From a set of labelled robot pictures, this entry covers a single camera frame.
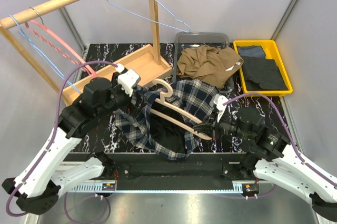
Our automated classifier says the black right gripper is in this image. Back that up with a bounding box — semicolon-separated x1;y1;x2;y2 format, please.
193;108;254;141

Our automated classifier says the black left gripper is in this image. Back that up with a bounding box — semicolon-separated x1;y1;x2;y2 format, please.
96;72;147;119

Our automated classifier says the light wooden hanger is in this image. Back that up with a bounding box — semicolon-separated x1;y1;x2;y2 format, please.
151;78;213;141

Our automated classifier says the navy plaid skirt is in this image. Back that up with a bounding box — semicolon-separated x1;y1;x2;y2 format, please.
114;79;219;160

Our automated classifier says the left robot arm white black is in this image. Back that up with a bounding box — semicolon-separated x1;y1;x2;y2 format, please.
2;74;140;216

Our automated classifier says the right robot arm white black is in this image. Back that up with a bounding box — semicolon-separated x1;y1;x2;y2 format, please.
193;107;336;222

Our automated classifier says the pink plastic hanger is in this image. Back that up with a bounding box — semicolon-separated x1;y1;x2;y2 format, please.
25;7;85;65

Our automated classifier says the wooden clothes rack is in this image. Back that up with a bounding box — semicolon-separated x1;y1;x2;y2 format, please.
1;0;172;105

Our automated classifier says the tan brown garment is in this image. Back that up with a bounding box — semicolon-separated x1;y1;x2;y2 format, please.
177;46;244;89

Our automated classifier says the dark grey folded cloth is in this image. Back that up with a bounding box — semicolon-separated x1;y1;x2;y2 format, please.
242;56;288;91

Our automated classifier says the grey plastic bin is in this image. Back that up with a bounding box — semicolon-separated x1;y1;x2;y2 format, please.
173;32;234;94

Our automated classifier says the blue grey folded cloth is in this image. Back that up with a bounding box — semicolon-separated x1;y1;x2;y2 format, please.
237;46;266;58

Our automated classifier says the yellow plastic tray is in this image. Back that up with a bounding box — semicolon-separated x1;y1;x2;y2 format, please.
233;40;293;96

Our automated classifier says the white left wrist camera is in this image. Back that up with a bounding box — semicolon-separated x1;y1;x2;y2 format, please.
115;64;141;97

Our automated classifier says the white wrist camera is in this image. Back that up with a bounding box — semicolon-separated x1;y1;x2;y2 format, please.
210;94;229;123
115;64;141;97

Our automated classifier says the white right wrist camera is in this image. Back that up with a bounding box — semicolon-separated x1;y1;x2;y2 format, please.
210;94;229;123

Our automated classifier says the aluminium mounting rail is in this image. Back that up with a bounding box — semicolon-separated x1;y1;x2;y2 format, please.
52;162;277;195

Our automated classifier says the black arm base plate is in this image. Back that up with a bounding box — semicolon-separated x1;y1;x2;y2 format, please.
63;152;269;192

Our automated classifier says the blue wire hanger left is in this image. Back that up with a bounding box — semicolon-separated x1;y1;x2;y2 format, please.
8;15;73;80

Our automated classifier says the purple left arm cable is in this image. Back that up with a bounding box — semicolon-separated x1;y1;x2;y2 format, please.
5;60;122;223

